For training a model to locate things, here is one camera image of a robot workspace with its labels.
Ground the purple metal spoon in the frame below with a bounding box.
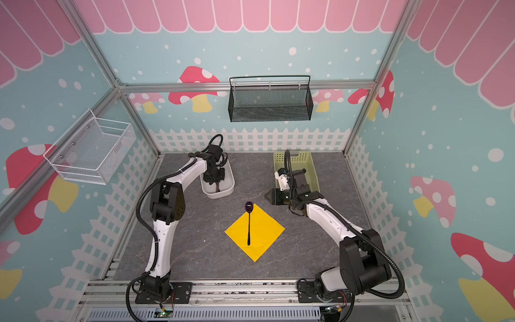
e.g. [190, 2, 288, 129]
[245, 201, 253, 246]

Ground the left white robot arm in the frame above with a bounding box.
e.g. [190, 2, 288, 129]
[129, 144, 227, 303]

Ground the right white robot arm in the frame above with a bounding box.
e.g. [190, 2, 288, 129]
[265, 174, 392, 295]

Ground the yellow paper napkin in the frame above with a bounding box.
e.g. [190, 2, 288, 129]
[225, 204, 285, 262]

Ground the white plastic tub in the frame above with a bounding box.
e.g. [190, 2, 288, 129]
[200, 161, 236, 199]

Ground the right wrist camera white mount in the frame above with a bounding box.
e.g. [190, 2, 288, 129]
[274, 168, 290, 191]

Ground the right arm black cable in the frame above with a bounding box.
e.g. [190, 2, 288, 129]
[283, 149, 406, 300]

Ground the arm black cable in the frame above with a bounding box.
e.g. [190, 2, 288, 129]
[125, 133, 225, 322]
[283, 149, 406, 300]

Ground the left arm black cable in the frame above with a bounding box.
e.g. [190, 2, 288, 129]
[125, 133, 225, 322]

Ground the black mesh wall basket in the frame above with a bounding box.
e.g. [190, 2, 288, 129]
[228, 75, 314, 122]

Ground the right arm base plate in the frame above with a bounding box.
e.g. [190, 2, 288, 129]
[296, 279, 353, 304]

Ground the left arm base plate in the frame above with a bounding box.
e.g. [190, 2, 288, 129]
[135, 282, 193, 305]

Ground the white wire wall basket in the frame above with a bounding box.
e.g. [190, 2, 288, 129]
[44, 110, 136, 185]

